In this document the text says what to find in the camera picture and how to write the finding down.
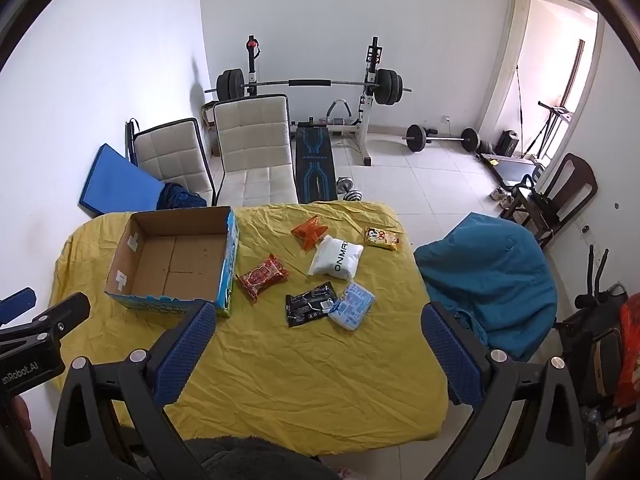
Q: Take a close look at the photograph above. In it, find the orange snack packet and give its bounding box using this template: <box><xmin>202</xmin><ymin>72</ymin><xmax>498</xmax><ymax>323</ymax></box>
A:
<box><xmin>291</xmin><ymin>214</ymin><xmax>329</xmax><ymax>250</ymax></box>

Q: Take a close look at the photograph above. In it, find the black soft packet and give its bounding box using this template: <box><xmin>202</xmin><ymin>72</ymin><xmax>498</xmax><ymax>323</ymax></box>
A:
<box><xmin>285</xmin><ymin>280</ymin><xmax>337</xmax><ymax>329</ymax></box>

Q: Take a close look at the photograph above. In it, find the black exercise machine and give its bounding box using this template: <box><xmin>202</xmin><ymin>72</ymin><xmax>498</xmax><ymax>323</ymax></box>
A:
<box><xmin>554</xmin><ymin>245</ymin><xmax>631</xmax><ymax>411</ymax></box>

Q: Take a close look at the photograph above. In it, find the dark blue cloth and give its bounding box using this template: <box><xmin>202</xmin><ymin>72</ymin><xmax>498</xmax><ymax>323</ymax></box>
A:
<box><xmin>156</xmin><ymin>181</ymin><xmax>208</xmax><ymax>211</ymax></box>

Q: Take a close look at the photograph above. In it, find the white barbell rack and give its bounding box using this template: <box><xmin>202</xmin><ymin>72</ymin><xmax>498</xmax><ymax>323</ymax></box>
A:
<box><xmin>245</xmin><ymin>35</ymin><xmax>386</xmax><ymax>166</ymax></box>

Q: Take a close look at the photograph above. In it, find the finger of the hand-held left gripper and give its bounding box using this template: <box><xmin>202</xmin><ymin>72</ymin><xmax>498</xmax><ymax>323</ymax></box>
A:
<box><xmin>0</xmin><ymin>287</ymin><xmax>37</xmax><ymax>325</ymax></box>
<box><xmin>0</xmin><ymin>292</ymin><xmax>92</xmax><ymax>350</ymax></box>

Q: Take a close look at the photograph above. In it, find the red snack packet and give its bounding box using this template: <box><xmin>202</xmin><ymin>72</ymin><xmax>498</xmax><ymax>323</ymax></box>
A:
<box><xmin>235</xmin><ymin>253</ymin><xmax>290</xmax><ymax>302</ymax></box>

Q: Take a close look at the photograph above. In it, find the white soft packet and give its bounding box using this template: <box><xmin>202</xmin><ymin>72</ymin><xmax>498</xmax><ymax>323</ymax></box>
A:
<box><xmin>307</xmin><ymin>236</ymin><xmax>364</xmax><ymax>281</ymax></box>

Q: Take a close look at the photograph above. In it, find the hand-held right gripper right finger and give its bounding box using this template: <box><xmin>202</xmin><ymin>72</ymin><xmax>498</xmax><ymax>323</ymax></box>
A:
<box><xmin>421</xmin><ymin>301</ymin><xmax>588</xmax><ymax>480</ymax></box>

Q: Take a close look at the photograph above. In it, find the cardboard box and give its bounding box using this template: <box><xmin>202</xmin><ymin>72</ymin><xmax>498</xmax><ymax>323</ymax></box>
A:
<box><xmin>104</xmin><ymin>206</ymin><xmax>240</xmax><ymax>318</ymax></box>

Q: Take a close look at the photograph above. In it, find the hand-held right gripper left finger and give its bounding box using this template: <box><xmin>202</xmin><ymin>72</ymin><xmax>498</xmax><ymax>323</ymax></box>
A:
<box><xmin>50</xmin><ymin>301</ymin><xmax>217</xmax><ymax>480</ymax></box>

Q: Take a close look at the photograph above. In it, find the black folding stand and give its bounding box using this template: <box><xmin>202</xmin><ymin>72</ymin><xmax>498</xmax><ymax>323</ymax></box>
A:
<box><xmin>525</xmin><ymin>101</ymin><xmax>576</xmax><ymax>161</ymax></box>

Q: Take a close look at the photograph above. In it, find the red bag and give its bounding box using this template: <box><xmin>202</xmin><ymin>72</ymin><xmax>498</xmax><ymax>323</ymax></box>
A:
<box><xmin>614</xmin><ymin>294</ymin><xmax>640</xmax><ymax>408</ymax></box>

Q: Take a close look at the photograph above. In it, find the door frame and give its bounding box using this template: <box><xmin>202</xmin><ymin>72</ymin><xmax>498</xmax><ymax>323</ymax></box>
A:
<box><xmin>475</xmin><ymin>0</ymin><xmax>606</xmax><ymax>196</ymax></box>

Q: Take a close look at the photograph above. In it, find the long barbell with plates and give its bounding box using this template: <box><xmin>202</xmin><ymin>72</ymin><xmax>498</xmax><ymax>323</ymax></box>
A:
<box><xmin>204</xmin><ymin>69</ymin><xmax>413</xmax><ymax>107</ymax></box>

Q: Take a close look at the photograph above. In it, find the black weight bench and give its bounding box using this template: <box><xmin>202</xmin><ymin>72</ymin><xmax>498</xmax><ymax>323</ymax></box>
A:
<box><xmin>292</xmin><ymin>117</ymin><xmax>338</xmax><ymax>204</ymax></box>

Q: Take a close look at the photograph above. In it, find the black treadmill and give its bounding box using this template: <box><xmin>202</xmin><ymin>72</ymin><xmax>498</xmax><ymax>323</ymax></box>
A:
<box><xmin>480</xmin><ymin>152</ymin><xmax>543</xmax><ymax>186</ymax></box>

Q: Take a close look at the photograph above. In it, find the dark fleece clothing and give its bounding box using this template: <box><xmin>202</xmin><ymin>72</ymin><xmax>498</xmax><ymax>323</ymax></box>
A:
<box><xmin>184</xmin><ymin>435</ymin><xmax>341</xmax><ymax>480</ymax></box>

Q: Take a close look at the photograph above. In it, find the blue folded mat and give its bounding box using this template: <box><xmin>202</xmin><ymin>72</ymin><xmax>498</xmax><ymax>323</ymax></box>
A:
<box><xmin>77</xmin><ymin>143</ymin><xmax>166</xmax><ymax>218</ymax></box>

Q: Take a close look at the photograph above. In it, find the black folded frame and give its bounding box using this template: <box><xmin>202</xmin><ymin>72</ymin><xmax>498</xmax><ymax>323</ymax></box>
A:
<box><xmin>125</xmin><ymin>118</ymin><xmax>140</xmax><ymax>166</ymax></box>

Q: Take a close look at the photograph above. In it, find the black resistance band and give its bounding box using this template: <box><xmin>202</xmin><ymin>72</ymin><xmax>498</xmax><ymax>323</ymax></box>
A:
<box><xmin>512</xmin><ymin>64</ymin><xmax>526</xmax><ymax>128</ymax></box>

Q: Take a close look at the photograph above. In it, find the cream padded chair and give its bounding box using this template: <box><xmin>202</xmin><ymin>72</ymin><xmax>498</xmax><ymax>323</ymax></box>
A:
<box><xmin>131</xmin><ymin>118</ymin><xmax>217</xmax><ymax>207</ymax></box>
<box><xmin>212</xmin><ymin>94</ymin><xmax>300</xmax><ymax>207</ymax></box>

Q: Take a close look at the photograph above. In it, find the grey handle attachment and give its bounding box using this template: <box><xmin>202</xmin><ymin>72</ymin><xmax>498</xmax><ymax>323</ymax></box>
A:
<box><xmin>326</xmin><ymin>99</ymin><xmax>357</xmax><ymax>127</ymax></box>

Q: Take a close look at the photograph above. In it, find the teal blanket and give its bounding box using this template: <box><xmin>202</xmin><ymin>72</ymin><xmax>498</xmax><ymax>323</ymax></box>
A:
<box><xmin>414</xmin><ymin>212</ymin><xmax>558</xmax><ymax>361</ymax></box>

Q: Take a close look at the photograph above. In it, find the dark wooden chair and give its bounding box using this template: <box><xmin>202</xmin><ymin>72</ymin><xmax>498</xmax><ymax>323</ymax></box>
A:
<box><xmin>502</xmin><ymin>152</ymin><xmax>598</xmax><ymax>251</ymax></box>

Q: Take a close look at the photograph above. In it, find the yellow tablecloth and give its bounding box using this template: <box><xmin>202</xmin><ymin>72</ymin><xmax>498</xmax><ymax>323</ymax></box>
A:
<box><xmin>50</xmin><ymin>201</ymin><xmax>448</xmax><ymax>458</ymax></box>

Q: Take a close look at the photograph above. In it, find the light blue soft packet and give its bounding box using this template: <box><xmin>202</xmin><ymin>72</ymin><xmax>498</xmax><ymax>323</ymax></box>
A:
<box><xmin>327</xmin><ymin>282</ymin><xmax>376</xmax><ymax>332</ymax></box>

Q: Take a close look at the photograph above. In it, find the panda print snack packet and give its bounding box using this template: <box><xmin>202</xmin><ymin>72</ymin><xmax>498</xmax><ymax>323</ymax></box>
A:
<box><xmin>363</xmin><ymin>226</ymin><xmax>403</xmax><ymax>253</ymax></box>

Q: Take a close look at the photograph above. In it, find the short barbell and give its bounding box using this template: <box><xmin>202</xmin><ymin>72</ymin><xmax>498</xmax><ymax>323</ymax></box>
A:
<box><xmin>401</xmin><ymin>124</ymin><xmax>480</xmax><ymax>153</ymax></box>

